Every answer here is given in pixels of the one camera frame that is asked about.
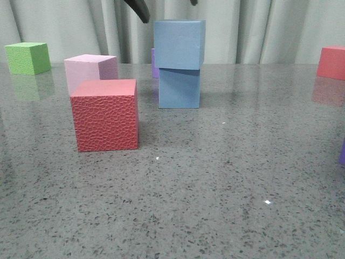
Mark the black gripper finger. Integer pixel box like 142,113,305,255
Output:
190,0,198,6
125,0,150,24

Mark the light blue foam cube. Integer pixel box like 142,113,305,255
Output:
159,68,201,108

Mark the grey-green curtain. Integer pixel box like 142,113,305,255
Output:
1,1,344,64

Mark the purple foam cube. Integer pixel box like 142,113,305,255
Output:
151,48,159,78

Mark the pink foam cube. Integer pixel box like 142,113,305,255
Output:
64,54,119,94

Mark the red textured foam cube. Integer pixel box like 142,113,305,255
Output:
70,79,139,152

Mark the green foam cube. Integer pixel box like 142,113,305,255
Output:
4,42,51,75

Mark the red foam cube far right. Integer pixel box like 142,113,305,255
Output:
316,45,345,80

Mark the purple cube at right edge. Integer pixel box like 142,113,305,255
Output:
339,140,345,165

